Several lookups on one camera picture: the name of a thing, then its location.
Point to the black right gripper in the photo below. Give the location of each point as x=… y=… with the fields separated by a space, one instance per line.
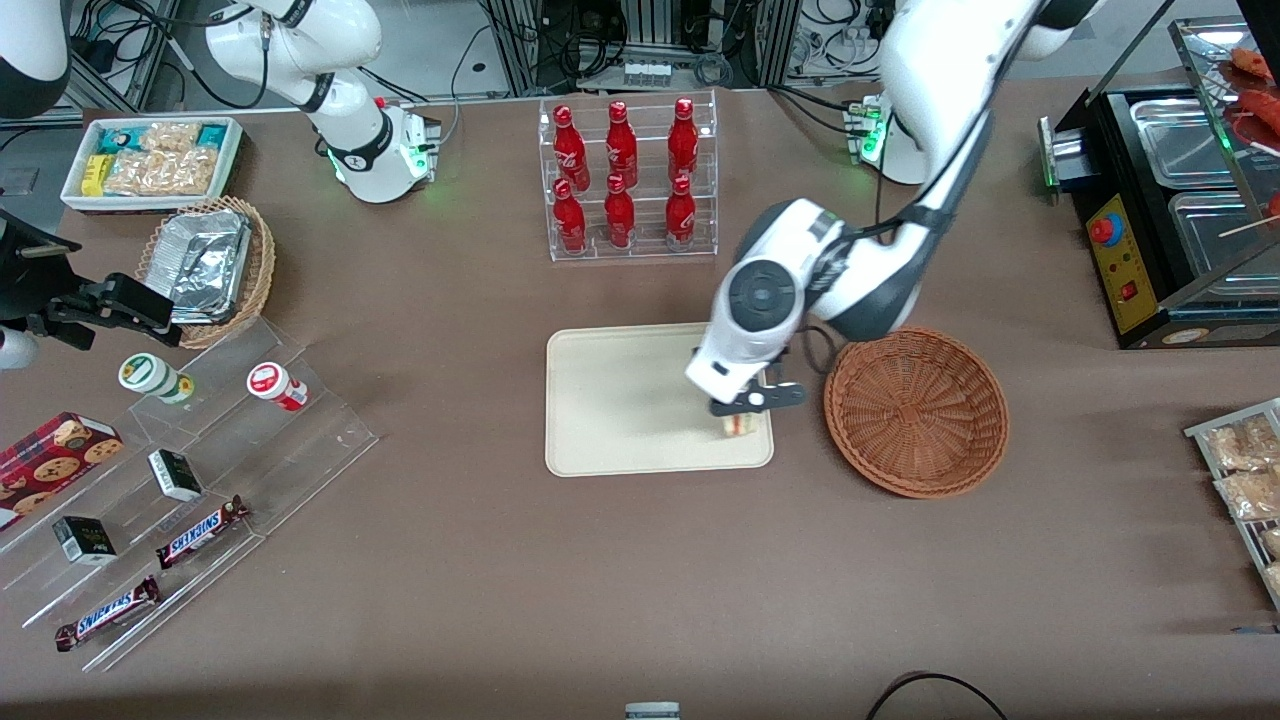
x=22 y=278

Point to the triangle sandwich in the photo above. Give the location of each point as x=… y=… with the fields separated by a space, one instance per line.
x=742 y=426

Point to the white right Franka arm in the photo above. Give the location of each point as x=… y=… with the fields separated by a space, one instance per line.
x=300 y=40

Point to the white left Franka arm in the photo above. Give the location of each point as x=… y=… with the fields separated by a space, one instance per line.
x=940 y=60

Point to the light wicker basket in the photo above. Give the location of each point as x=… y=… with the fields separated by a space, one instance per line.
x=262 y=270

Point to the beige plastic tray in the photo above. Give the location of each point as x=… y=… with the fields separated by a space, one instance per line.
x=620 y=400

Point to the brown wicker basket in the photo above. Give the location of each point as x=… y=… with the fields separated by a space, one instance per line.
x=915 y=410

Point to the green lid cup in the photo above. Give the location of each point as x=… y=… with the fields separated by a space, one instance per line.
x=150 y=375

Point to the silver foil containers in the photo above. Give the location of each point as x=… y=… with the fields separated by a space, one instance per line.
x=205 y=265

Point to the red lid cup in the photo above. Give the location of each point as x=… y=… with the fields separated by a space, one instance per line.
x=272 y=384

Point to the large clear cracker bag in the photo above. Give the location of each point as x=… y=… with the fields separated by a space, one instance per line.
x=160 y=172

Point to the white snack bin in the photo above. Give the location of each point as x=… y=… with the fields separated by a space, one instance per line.
x=75 y=195

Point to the clear acrylic bottle rack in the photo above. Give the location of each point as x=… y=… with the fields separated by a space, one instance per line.
x=645 y=245

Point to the yellow snack packet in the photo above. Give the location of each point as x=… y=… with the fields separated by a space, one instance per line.
x=95 y=175

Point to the red cola bottle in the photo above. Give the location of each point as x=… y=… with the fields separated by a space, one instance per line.
x=569 y=222
x=619 y=218
x=683 y=145
x=621 y=148
x=680 y=218
x=570 y=150

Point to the small black box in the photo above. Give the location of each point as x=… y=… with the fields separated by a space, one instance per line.
x=85 y=540
x=175 y=475

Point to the red cookie box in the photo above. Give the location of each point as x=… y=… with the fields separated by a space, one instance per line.
x=50 y=465

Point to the teal snack packet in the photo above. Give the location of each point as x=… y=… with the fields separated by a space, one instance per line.
x=211 y=134
x=117 y=138

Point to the small clear cracker bag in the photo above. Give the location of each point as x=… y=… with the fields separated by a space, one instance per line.
x=170 y=135

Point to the clear acrylic stepped display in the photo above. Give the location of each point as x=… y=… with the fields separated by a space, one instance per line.
x=300 y=460

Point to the Snickers chocolate bar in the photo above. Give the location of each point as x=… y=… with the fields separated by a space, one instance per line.
x=108 y=613
x=200 y=532

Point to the white power strip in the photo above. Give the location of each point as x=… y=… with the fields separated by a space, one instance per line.
x=646 y=72

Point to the grey device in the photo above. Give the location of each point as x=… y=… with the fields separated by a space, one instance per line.
x=652 y=711

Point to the black hot food warmer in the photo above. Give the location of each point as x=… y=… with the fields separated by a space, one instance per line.
x=1130 y=260

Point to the clear bagged pastry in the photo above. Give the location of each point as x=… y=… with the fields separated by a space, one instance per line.
x=1272 y=542
x=1250 y=495
x=1274 y=578
x=1240 y=445

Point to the red sausage on stick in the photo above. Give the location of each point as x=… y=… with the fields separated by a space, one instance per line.
x=1255 y=63
x=1262 y=105

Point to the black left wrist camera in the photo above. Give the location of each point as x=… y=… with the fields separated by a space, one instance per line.
x=755 y=398

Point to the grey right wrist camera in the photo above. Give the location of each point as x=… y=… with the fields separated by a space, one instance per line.
x=15 y=348

